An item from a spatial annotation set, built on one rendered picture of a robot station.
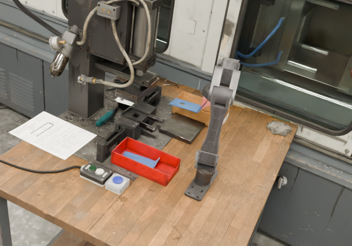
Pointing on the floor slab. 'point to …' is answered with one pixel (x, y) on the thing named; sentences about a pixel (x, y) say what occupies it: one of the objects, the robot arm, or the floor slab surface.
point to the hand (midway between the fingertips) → (202, 106)
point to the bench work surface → (153, 190)
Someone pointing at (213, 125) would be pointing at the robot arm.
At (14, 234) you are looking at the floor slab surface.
